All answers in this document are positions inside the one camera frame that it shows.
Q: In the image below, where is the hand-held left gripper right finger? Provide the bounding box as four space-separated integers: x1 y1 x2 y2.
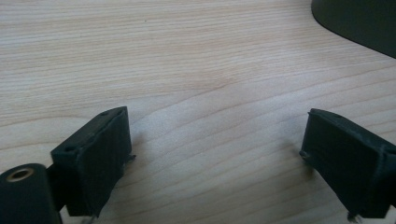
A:
299 107 396 220

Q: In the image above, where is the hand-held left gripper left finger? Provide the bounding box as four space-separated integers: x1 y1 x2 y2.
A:
46 105 137 218

